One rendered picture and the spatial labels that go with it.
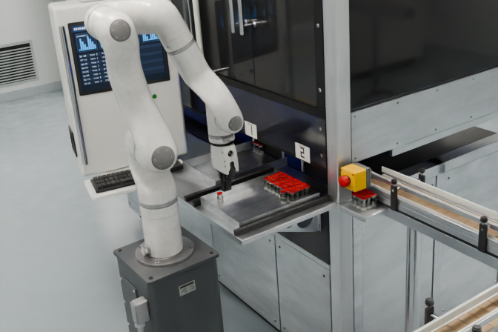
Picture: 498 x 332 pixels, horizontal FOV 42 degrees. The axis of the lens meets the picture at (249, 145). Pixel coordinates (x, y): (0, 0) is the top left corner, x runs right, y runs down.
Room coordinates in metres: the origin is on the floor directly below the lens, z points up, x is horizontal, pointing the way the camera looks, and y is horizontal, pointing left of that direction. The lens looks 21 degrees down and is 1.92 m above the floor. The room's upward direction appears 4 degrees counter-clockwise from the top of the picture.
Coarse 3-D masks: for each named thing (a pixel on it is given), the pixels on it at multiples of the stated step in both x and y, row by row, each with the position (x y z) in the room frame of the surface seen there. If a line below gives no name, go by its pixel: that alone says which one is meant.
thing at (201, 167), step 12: (240, 144) 2.61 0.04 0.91; (204, 156) 2.52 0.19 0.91; (240, 156) 2.55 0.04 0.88; (252, 156) 2.54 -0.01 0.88; (264, 156) 2.53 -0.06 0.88; (192, 168) 2.40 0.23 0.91; (204, 168) 2.45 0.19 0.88; (240, 168) 2.42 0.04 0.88; (252, 168) 2.34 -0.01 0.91; (264, 168) 2.37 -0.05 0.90; (276, 168) 2.40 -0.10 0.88; (204, 180) 2.32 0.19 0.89; (216, 180) 2.25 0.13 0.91
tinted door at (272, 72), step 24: (264, 0) 2.38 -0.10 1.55; (288, 0) 2.26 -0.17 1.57; (312, 0) 2.15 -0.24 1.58; (264, 24) 2.39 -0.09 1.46; (288, 24) 2.26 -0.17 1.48; (312, 24) 2.15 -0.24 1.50; (264, 48) 2.40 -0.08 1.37; (288, 48) 2.27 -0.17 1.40; (312, 48) 2.16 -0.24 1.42; (264, 72) 2.41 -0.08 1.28; (288, 72) 2.28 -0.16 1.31; (312, 72) 2.16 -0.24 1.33; (288, 96) 2.28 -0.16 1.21; (312, 96) 2.17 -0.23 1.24
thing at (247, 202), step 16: (224, 192) 2.17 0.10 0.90; (240, 192) 2.20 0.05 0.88; (256, 192) 2.19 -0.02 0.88; (208, 208) 2.07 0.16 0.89; (224, 208) 2.08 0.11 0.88; (240, 208) 2.07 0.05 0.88; (256, 208) 2.06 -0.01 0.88; (272, 208) 2.05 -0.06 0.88; (288, 208) 2.01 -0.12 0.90; (240, 224) 1.90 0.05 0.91
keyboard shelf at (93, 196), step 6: (126, 168) 2.72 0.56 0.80; (102, 174) 2.67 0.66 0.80; (90, 186) 2.54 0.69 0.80; (132, 186) 2.50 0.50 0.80; (90, 192) 2.48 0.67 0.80; (102, 192) 2.47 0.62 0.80; (108, 192) 2.46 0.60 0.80; (114, 192) 2.46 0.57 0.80; (120, 192) 2.47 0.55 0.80; (126, 192) 2.48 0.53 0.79; (90, 198) 2.45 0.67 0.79; (96, 198) 2.44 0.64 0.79; (102, 198) 2.44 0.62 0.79
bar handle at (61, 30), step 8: (64, 32) 2.60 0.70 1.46; (64, 40) 2.59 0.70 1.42; (64, 48) 2.59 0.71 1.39; (64, 56) 2.59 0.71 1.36; (72, 72) 2.60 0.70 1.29; (72, 80) 2.59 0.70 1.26; (72, 88) 2.59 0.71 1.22; (72, 96) 2.59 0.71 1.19; (72, 104) 2.59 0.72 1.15; (80, 120) 2.60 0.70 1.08; (80, 128) 2.59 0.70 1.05; (80, 136) 2.59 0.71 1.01; (80, 144) 2.59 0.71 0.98
